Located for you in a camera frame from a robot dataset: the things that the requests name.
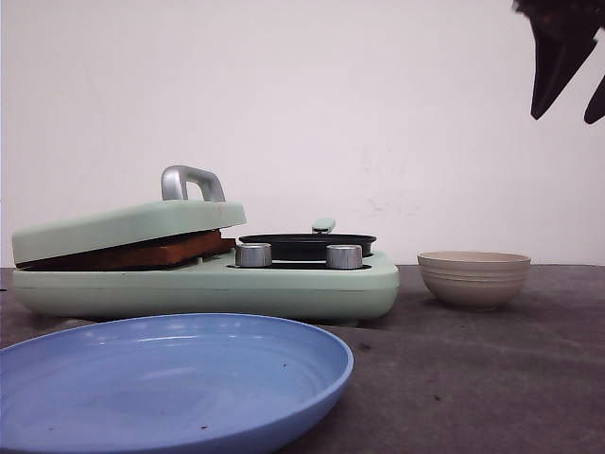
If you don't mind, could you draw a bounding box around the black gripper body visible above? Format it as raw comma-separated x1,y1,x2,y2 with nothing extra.
512,0,604,28

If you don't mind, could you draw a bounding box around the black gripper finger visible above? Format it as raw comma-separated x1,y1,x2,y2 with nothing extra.
528,18,600,119
583,84,605,124

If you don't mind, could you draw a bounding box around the beige ceramic bowl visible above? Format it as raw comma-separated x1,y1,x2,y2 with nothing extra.
417,251,531,311

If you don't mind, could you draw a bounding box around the breakfast maker hinged lid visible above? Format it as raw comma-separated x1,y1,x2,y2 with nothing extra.
11,200,247,266

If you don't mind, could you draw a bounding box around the mint green breakfast maker base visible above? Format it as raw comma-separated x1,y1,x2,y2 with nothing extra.
12,252,400,322

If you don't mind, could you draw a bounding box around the right silver control knob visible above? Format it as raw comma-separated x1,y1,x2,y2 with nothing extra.
326,244,363,270

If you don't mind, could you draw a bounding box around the silver control knob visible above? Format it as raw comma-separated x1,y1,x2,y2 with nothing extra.
326,244,363,270
235,243,272,268

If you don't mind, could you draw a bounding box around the black round frying pan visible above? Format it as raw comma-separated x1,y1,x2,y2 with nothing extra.
239,233,376,261

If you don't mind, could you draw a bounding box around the left silver control knob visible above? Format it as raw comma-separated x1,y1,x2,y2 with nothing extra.
235,243,272,268

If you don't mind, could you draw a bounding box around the blue plate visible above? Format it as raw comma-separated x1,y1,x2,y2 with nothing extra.
1,314,354,453

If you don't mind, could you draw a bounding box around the mint green pan handle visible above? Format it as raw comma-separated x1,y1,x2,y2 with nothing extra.
311,218,336,235

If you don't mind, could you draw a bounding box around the silver lid handle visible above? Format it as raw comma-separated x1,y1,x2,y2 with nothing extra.
161,165,225,202

